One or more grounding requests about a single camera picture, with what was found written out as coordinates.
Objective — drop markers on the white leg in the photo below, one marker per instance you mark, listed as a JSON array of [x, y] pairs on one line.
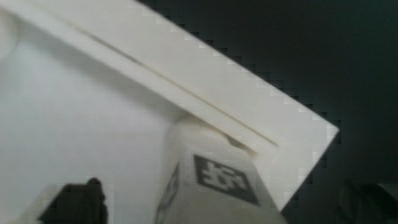
[[214, 193]]

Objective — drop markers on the white square tabletop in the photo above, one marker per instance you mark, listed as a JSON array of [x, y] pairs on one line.
[[107, 75]]

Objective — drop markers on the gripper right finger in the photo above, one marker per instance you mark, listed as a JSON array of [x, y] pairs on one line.
[[368, 203]]

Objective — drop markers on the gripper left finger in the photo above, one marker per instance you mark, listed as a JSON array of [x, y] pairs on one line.
[[77, 206]]

